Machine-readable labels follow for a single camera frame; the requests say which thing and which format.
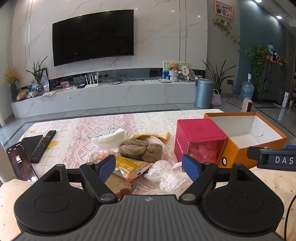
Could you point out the black tablet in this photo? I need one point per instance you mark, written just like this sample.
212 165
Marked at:
31 143

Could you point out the grey blue trash can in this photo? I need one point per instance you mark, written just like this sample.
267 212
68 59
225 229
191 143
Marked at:
204 93

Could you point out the brown teddy bear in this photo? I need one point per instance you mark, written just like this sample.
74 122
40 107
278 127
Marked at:
174 66

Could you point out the white router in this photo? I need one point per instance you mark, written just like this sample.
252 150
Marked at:
91 84

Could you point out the round paper fan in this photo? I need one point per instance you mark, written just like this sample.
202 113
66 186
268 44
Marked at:
184 70

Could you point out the yellow flowers in dark vase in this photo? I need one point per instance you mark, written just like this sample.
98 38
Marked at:
12 78

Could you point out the pink laptop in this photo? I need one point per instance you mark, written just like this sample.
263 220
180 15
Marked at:
164 80

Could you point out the dark storage cabinet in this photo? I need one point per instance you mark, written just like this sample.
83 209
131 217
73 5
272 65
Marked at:
275 81

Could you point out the clear plastic bag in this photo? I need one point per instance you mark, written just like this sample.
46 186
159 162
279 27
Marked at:
166 176

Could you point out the red box with clear front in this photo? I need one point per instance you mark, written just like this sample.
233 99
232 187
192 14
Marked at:
196 132

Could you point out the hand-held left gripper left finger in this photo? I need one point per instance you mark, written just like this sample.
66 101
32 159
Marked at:
107 166

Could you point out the brown oval ornament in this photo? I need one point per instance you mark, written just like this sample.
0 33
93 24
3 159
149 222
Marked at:
22 95

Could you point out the blue snack bag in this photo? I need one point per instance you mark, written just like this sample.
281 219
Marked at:
32 93

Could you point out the clear bag of pink sweets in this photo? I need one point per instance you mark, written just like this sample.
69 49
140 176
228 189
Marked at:
97 155

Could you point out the framed wall picture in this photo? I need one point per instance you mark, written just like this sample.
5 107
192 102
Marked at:
224 9

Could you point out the black wall television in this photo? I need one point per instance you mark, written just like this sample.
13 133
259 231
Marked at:
92 37

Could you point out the blue water jug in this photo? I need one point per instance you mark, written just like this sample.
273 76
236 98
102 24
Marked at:
246 89

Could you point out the ivy plant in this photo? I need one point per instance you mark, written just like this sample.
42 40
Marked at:
256 58

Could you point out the long-leaf potted plant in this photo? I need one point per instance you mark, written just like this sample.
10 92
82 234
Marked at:
217 74

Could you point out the hanging vine plant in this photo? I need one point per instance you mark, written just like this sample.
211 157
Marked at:
225 26

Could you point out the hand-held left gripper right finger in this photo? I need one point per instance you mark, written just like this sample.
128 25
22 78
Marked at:
190 168

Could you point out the dotted beige blanket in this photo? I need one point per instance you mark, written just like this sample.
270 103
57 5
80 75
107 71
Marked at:
9 199

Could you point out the white marble television cabinet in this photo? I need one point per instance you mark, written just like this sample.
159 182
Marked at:
104 97

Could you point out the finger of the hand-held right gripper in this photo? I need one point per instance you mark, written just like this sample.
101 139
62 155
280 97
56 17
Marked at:
252 153

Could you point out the orange cardboard box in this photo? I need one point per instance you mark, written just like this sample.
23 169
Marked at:
240 150

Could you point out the tan textured cloth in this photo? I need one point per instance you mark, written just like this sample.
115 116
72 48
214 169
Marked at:
116 184

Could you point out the small checkered bag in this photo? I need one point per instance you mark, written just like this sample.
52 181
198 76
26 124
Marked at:
216 99

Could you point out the pink space heater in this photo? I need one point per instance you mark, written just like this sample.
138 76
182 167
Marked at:
247 105

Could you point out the pink card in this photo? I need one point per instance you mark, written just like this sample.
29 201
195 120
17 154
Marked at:
64 84

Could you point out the green plant in glass vase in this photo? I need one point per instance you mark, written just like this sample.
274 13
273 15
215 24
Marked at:
38 74

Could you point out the black remote control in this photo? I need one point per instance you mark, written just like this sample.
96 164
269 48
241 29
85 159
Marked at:
42 146

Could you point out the yellow snack packet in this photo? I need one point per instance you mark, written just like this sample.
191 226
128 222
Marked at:
129 165

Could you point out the pink lace tablecloth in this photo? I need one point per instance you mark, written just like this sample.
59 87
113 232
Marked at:
81 129

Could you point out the green and white poster card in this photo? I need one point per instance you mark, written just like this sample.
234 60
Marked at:
166 66

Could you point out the black smartphone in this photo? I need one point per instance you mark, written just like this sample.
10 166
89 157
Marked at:
20 162

